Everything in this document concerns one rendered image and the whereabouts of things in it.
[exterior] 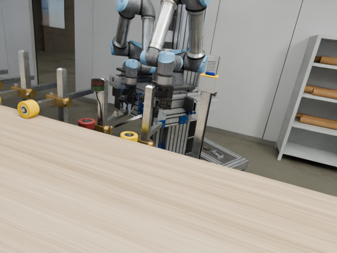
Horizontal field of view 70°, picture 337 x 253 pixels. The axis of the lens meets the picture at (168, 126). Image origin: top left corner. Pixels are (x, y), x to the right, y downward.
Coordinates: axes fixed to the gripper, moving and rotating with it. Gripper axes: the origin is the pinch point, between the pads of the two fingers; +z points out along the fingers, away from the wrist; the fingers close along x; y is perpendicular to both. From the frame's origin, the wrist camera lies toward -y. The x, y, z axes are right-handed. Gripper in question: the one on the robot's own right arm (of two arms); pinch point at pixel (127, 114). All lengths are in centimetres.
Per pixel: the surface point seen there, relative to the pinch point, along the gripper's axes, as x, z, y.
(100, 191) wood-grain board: -37, -7, -85
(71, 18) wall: 723, -61, 819
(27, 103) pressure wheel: 23, -15, -55
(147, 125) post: -30.0, -10.9, -36.6
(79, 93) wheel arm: 23.5, -12.7, -17.9
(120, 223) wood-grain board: -48, -7, -94
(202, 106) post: -55, -26, -37
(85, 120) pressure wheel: 0.5, -8.0, -42.7
